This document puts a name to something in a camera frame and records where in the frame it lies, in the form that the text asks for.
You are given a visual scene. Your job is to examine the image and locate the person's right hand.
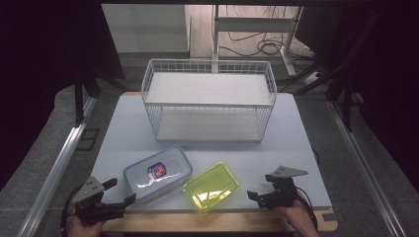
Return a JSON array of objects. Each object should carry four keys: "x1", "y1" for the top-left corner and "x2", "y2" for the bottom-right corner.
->
[{"x1": 274, "y1": 197, "x2": 314, "y2": 233}]

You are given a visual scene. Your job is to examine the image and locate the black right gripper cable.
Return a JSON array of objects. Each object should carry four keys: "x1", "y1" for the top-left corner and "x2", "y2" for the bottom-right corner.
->
[{"x1": 295, "y1": 187, "x2": 319, "y2": 229}]

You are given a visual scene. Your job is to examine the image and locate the white wire basket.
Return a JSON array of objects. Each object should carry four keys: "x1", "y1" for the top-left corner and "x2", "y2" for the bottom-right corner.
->
[{"x1": 141, "y1": 58, "x2": 278, "y2": 143}]

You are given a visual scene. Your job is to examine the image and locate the clear container with blue lid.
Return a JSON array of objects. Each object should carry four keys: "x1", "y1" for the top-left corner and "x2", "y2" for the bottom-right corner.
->
[{"x1": 123, "y1": 145, "x2": 194, "y2": 203}]

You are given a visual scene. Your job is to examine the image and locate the aluminium rail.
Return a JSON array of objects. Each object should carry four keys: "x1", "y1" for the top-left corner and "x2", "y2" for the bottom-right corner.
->
[
  {"x1": 327, "y1": 100, "x2": 409, "y2": 237},
  {"x1": 16, "y1": 96, "x2": 99, "y2": 237}
]

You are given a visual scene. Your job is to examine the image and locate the white cabinet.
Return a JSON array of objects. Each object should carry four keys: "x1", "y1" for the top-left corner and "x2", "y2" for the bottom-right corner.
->
[{"x1": 101, "y1": 3, "x2": 193, "y2": 55}]

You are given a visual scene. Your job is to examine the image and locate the white metal desk frame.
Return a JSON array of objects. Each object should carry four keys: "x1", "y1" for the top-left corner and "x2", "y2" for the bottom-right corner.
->
[{"x1": 211, "y1": 4, "x2": 304, "y2": 77}]

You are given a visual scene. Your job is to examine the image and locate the black metal stand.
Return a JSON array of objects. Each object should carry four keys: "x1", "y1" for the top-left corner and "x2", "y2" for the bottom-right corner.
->
[
  {"x1": 73, "y1": 69, "x2": 102, "y2": 128},
  {"x1": 325, "y1": 72, "x2": 364, "y2": 133}
]

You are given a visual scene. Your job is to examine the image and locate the black curtain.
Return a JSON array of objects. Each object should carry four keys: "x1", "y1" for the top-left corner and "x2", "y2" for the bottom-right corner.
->
[
  {"x1": 294, "y1": 3, "x2": 419, "y2": 186},
  {"x1": 0, "y1": 0, "x2": 126, "y2": 193}
]

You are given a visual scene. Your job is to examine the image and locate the green plastic container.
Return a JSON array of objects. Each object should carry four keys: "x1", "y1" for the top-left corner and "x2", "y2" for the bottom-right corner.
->
[{"x1": 182, "y1": 161, "x2": 241, "y2": 213}]

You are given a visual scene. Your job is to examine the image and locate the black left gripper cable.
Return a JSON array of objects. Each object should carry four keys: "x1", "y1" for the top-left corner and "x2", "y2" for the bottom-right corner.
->
[{"x1": 59, "y1": 185, "x2": 84, "y2": 233}]

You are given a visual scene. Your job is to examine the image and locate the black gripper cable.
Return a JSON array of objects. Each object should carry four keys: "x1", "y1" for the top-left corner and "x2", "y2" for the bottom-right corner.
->
[
  {"x1": 59, "y1": 185, "x2": 84, "y2": 233},
  {"x1": 295, "y1": 187, "x2": 319, "y2": 229}
]

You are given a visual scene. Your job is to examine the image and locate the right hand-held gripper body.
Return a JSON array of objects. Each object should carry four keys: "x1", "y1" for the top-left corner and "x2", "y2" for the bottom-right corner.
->
[{"x1": 257, "y1": 165, "x2": 309, "y2": 210}]

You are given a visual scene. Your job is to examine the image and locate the white power strip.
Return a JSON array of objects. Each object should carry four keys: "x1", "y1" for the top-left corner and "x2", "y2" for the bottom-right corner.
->
[{"x1": 302, "y1": 70, "x2": 322, "y2": 86}]

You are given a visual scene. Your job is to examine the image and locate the black floor cables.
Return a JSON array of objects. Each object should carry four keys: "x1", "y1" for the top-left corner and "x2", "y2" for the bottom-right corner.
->
[{"x1": 218, "y1": 5, "x2": 318, "y2": 61}]

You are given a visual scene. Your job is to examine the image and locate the pale blue table mat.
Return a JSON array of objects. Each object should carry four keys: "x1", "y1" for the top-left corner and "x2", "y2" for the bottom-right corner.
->
[{"x1": 90, "y1": 93, "x2": 333, "y2": 213}]

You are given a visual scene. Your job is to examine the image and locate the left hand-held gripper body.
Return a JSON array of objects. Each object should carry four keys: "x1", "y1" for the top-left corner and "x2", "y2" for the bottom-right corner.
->
[{"x1": 71, "y1": 176, "x2": 126, "y2": 225}]

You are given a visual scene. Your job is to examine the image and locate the person's left hand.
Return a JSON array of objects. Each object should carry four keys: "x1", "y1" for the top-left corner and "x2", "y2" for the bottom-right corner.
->
[{"x1": 67, "y1": 213, "x2": 107, "y2": 237}]

